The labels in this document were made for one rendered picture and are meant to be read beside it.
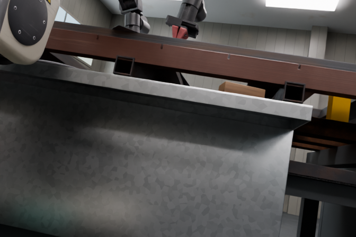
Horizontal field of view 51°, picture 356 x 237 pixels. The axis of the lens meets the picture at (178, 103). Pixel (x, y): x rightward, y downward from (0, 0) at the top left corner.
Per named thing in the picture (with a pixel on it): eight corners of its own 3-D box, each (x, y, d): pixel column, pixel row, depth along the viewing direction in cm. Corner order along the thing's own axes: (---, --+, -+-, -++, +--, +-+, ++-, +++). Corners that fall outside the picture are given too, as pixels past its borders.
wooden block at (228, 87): (222, 101, 86) (225, 80, 87) (215, 105, 92) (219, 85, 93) (263, 110, 87) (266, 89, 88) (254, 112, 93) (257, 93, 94)
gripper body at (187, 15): (168, 27, 121) (176, 7, 122) (197, 37, 119) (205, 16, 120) (165, 19, 115) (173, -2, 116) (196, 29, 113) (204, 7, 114)
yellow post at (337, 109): (323, 136, 112) (331, 75, 115) (340, 139, 112) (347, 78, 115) (328, 135, 107) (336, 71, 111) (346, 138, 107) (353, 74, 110)
